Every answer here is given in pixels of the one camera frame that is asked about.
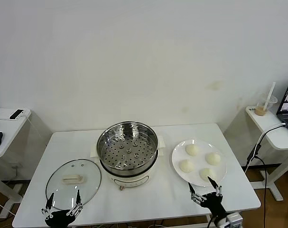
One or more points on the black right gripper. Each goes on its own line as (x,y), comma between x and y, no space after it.
(213,204)

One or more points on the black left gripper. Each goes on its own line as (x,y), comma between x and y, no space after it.
(59,217)

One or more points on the white steamed baozi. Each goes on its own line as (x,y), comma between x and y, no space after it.
(206,173)
(186,165)
(213,158)
(192,150)

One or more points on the round glass lid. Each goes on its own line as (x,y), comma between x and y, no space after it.
(86,185)

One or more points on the perforated stainless steamer basket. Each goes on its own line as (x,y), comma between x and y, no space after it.
(127,156)

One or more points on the white round plate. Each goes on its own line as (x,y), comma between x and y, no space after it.
(198,162)

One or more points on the white electric cooker base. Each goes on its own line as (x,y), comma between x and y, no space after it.
(132,181)

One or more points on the white side table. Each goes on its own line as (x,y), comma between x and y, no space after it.
(6,135)
(267,128)

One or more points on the black and white phone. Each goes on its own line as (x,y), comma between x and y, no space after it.
(16,114)

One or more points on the clear plastic drink cup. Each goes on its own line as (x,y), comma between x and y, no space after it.
(264,108)

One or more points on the white drinking straw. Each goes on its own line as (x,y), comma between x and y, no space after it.
(272,90)

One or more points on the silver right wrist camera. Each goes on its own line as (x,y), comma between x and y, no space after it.
(235,219)

